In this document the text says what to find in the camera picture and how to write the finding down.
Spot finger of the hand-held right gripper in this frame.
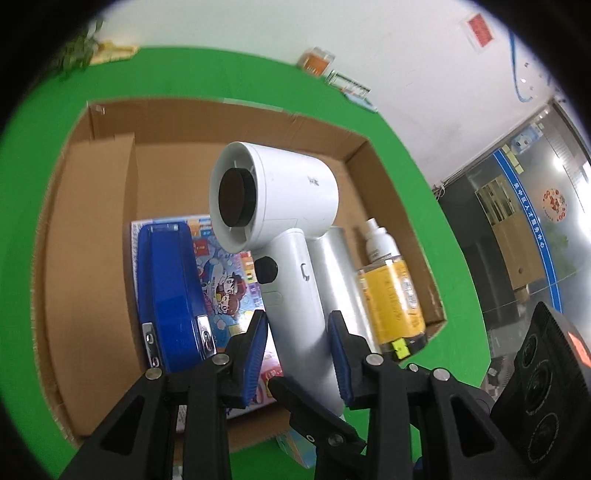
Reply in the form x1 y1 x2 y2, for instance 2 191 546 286
269 376 368 480

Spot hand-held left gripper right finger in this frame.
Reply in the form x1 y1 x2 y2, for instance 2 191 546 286
325 310 536 480

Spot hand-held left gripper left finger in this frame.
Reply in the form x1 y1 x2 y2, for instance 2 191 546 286
60 309 269 480

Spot yellow bottle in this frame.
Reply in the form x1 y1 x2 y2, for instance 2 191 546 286
356 258 428 363

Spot silver grey pack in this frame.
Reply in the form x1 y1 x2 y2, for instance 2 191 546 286
308 225 382 356

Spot blue stapler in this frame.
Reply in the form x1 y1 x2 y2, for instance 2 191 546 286
136 220 218 374

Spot white hair dryer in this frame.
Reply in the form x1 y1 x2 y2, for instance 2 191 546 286
209 141 347 416

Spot brown cardboard box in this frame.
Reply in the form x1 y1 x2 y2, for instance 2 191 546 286
31 98 450 453

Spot small colourful cartoon box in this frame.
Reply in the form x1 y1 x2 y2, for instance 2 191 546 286
276 431 319 469

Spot colourful cartoon picture book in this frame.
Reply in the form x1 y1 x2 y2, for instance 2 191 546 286
129 213 284 418

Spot glass door with blue stripe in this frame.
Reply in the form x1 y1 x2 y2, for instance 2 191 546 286
436 99 591 352

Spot light blue booklet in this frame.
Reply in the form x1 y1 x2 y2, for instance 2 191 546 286
342 90 378 114

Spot orange box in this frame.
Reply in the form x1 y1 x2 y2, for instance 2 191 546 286
295 46 335 79

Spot yellow pack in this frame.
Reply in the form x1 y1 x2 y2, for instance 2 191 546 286
92 41 138 63

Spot potted green plant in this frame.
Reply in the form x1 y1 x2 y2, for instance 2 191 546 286
51 21 100 77

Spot red wall sign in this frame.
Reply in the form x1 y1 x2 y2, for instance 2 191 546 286
459 13 499 51

